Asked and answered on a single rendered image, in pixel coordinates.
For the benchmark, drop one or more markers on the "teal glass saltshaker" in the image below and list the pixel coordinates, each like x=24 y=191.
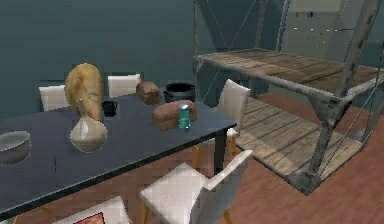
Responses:
x=184 y=116

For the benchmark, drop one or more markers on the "black cooking pot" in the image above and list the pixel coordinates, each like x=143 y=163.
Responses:
x=179 y=92

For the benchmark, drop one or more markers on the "long brown bread loaf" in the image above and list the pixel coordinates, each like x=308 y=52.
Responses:
x=168 y=116

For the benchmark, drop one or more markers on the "white chair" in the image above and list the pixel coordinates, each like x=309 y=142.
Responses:
x=122 y=85
x=233 y=103
x=53 y=97
x=190 y=193
x=100 y=213

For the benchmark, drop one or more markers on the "small brown bread loaf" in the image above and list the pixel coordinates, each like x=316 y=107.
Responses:
x=148 y=92

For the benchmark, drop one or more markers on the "dark grey dining table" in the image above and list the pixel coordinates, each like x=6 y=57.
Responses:
x=133 y=140

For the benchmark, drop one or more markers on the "black mug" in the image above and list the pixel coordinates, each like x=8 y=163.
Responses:
x=108 y=108

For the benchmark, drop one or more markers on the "wooden metal-framed shelf unit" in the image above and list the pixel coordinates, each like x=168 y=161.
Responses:
x=293 y=100

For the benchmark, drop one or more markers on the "tall tan bread loaf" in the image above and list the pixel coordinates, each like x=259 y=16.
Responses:
x=85 y=88

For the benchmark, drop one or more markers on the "grey bowl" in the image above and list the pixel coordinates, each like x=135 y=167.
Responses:
x=13 y=146

